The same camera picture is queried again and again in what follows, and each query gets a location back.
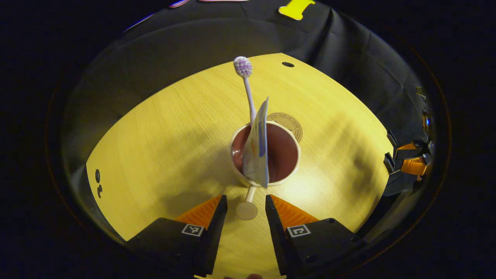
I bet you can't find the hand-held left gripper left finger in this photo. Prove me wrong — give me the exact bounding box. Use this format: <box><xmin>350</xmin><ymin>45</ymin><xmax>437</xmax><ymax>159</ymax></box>
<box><xmin>125</xmin><ymin>195</ymin><xmax>229</xmax><ymax>278</ymax></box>

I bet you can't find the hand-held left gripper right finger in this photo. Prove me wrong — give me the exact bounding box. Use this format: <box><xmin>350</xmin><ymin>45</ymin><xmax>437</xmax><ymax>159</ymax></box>
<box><xmin>265</xmin><ymin>195</ymin><xmax>367</xmax><ymax>277</ymax></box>

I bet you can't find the beige cup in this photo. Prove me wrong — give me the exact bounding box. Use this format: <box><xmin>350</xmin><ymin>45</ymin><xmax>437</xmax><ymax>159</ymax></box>
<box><xmin>228</xmin><ymin>121</ymin><xmax>302</xmax><ymax>221</ymax></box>

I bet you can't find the white toothpaste tube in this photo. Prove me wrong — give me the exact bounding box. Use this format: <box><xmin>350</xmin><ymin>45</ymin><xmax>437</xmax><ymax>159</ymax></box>
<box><xmin>242</xmin><ymin>97</ymin><xmax>270</xmax><ymax>189</ymax></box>

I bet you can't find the round brown coaster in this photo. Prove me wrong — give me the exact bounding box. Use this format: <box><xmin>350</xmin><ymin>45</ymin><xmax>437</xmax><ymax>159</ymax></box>
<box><xmin>267</xmin><ymin>112</ymin><xmax>304</xmax><ymax>143</ymax></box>

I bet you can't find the white toothbrush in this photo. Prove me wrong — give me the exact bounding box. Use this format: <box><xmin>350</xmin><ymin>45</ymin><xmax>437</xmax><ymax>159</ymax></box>
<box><xmin>233</xmin><ymin>56</ymin><xmax>258</xmax><ymax>127</ymax></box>

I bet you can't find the black backdrop cloth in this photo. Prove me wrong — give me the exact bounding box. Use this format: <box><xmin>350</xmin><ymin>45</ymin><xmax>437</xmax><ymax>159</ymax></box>
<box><xmin>62</xmin><ymin>0</ymin><xmax>431</xmax><ymax>248</ymax></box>

